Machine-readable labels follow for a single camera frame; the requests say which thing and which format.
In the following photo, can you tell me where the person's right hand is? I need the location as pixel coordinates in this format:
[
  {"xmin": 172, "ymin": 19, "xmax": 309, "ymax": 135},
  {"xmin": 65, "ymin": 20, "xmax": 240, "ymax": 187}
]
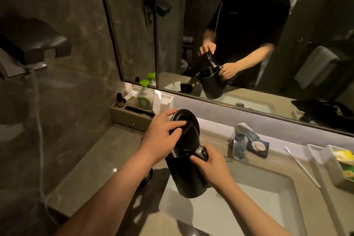
[{"xmin": 189, "ymin": 144, "xmax": 236, "ymax": 190}]

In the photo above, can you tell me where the person's left hand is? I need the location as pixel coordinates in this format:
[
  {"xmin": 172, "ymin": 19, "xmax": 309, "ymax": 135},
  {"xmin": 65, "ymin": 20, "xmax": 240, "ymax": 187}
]
[{"xmin": 137, "ymin": 109, "xmax": 187, "ymax": 166}]

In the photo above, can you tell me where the black electric kettle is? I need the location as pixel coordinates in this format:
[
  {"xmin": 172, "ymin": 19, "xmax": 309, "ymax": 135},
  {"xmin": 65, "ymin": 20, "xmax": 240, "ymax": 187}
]
[{"xmin": 165, "ymin": 109, "xmax": 211, "ymax": 199}]

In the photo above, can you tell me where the person's left forearm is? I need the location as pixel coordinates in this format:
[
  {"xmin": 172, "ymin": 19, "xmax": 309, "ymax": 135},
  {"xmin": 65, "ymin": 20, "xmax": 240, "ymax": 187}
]
[{"xmin": 54, "ymin": 149, "xmax": 156, "ymax": 236}]

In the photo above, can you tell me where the person's right forearm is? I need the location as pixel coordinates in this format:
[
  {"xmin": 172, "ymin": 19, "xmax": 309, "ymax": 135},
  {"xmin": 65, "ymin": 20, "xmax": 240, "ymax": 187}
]
[{"xmin": 221, "ymin": 181, "xmax": 294, "ymax": 236}]

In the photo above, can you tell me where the white paper box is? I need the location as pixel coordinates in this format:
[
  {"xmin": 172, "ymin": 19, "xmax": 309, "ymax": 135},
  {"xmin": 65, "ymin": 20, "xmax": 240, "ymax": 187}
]
[{"xmin": 152, "ymin": 89, "xmax": 174, "ymax": 115}]

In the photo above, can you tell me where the black comb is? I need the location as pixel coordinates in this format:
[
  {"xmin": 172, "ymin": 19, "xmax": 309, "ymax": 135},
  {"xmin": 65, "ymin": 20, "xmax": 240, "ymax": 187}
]
[{"xmin": 124, "ymin": 105, "xmax": 155, "ymax": 118}]

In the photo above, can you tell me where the green pump soap bottle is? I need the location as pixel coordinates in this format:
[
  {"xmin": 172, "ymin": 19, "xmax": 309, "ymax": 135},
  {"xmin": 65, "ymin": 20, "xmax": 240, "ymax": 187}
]
[{"xmin": 137, "ymin": 79, "xmax": 155, "ymax": 110}]

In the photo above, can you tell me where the stone amenity tray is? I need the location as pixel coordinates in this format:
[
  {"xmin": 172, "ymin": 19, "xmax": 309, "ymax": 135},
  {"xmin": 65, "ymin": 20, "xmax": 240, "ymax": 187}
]
[{"xmin": 110, "ymin": 89, "xmax": 175, "ymax": 132}]

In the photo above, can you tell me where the chrome faucet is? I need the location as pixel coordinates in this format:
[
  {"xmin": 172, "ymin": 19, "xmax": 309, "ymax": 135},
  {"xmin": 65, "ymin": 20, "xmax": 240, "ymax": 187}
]
[{"xmin": 228, "ymin": 123, "xmax": 261, "ymax": 161}]

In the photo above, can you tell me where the black kettle base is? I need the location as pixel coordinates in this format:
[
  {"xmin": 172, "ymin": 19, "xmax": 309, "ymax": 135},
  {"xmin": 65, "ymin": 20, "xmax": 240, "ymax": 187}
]
[{"xmin": 137, "ymin": 167, "xmax": 153, "ymax": 190}]

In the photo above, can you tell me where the dark soap dish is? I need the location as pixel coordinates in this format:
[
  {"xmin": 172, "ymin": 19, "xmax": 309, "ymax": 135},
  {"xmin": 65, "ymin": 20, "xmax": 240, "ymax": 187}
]
[{"xmin": 247, "ymin": 138, "xmax": 270, "ymax": 158}]

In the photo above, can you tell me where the white sink basin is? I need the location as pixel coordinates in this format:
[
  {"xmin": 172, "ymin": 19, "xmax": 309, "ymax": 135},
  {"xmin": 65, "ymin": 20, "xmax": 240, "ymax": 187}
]
[{"xmin": 158, "ymin": 158, "xmax": 308, "ymax": 236}]

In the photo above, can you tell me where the white toothbrush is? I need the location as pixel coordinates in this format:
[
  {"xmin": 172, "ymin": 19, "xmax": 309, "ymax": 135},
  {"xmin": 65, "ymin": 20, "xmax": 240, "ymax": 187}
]
[{"xmin": 284, "ymin": 146, "xmax": 321, "ymax": 189}]

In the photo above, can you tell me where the white tissue box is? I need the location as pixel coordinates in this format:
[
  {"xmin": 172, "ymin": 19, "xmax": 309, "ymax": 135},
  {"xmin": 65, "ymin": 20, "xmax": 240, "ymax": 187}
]
[{"xmin": 322, "ymin": 145, "xmax": 354, "ymax": 190}]

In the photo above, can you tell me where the yellow green packet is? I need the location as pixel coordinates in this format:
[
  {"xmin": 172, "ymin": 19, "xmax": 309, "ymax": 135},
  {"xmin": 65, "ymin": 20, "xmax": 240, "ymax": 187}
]
[{"xmin": 333, "ymin": 149, "xmax": 354, "ymax": 181}]

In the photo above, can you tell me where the grey hair dryer cord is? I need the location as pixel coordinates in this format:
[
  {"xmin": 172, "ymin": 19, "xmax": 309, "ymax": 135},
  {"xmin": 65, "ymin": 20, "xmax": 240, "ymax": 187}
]
[{"xmin": 27, "ymin": 68, "xmax": 60, "ymax": 226}]

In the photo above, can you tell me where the large wall mirror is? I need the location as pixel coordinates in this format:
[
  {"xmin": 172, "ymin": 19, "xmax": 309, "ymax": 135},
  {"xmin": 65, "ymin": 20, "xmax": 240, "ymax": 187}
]
[{"xmin": 95, "ymin": 0, "xmax": 354, "ymax": 138}]

